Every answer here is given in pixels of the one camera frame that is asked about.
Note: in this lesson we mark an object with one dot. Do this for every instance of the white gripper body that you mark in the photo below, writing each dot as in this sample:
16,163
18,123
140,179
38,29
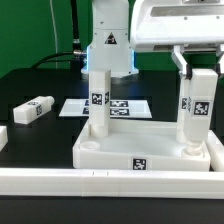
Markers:
160,24

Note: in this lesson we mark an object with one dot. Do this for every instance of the white front fence bar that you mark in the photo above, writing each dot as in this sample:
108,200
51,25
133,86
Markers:
111,183

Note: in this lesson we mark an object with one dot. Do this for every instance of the white desk top tray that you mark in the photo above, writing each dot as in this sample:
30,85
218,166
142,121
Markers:
136,145

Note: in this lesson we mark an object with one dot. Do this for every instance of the white right fence bar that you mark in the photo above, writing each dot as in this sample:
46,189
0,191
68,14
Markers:
216,150

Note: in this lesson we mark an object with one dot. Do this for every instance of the white fence bar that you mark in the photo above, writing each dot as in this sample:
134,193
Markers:
216,150
111,183

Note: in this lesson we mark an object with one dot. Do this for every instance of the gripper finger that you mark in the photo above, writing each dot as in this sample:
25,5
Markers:
185,69
220,57

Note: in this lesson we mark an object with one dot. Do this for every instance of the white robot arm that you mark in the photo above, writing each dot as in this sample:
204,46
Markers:
110,47

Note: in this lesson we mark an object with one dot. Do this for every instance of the white marker base plate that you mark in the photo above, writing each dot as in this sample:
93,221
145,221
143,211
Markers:
118,108

